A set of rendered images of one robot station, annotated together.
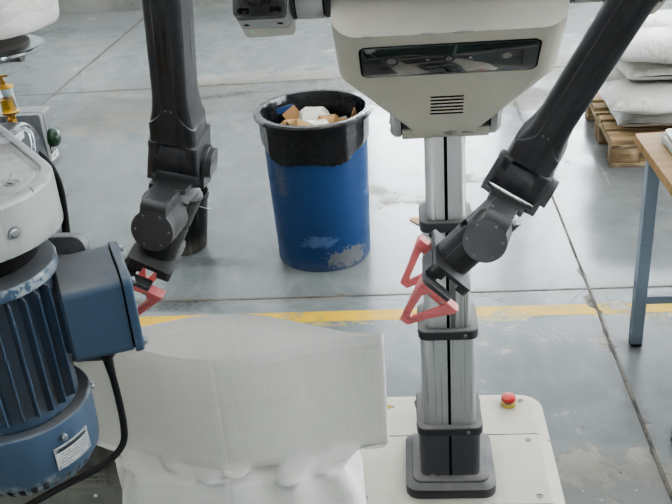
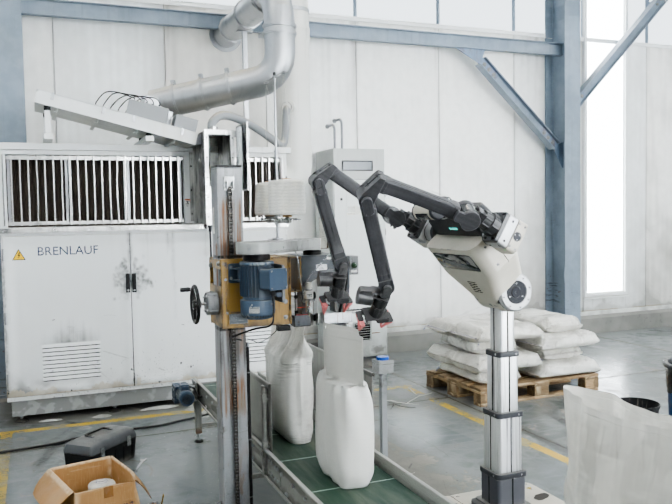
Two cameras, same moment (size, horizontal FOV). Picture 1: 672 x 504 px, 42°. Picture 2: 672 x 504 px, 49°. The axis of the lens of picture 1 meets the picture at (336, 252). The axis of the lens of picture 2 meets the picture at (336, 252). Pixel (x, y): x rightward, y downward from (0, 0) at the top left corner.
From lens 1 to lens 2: 269 cm
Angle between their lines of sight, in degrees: 64
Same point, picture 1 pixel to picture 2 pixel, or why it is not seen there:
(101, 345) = (263, 285)
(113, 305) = (266, 275)
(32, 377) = (250, 287)
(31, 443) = (245, 302)
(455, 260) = (369, 310)
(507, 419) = not seen: outside the picture
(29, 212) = (253, 246)
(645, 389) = not seen: outside the picture
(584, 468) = not seen: outside the picture
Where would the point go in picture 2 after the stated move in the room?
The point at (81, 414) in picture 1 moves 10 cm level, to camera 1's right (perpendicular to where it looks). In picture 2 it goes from (258, 303) to (267, 305)
